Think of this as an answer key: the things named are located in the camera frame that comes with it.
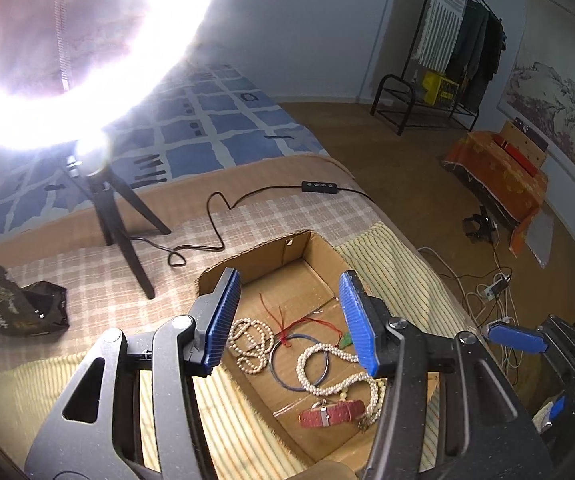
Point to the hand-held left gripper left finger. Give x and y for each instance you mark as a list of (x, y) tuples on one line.
[(222, 325)]

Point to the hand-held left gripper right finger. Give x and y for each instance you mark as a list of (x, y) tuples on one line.
[(362, 330)]

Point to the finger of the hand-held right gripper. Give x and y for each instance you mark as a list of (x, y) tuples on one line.
[(515, 337), (558, 406)]

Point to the thin dark bangle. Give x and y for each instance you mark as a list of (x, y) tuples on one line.
[(271, 360)]

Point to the cardboard box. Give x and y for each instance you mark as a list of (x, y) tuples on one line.
[(292, 282)]

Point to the white power strip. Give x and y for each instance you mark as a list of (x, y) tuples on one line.
[(497, 287)]

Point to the clear plastic sheet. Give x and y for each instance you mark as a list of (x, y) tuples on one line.
[(542, 240)]

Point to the yellow striped cloth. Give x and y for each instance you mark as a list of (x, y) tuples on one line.
[(247, 425)]

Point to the beige checkered blanket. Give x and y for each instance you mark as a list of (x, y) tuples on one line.
[(267, 220)]

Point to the black floor gadget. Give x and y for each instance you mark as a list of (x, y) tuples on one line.
[(482, 227)]

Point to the black mini tripod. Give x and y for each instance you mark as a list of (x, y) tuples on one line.
[(117, 230)]

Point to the orange cloth covered bench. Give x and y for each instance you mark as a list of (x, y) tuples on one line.
[(492, 165)]

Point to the red flat box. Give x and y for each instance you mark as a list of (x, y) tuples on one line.
[(517, 156)]

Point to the blue patterned bedsheet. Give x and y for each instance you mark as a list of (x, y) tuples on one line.
[(227, 125)]

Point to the wooden board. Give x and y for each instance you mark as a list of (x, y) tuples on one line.
[(510, 132)]

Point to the black clothes rack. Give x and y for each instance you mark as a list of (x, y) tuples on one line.
[(392, 80)]

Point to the yellow plastic crate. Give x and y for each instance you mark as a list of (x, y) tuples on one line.
[(437, 87)]

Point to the dark hanging clothes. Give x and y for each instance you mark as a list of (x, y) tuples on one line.
[(477, 45)]

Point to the striped hanging towel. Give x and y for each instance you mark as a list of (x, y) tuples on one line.
[(442, 10)]

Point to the landscape wall painting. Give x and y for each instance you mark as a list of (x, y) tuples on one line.
[(557, 100)]

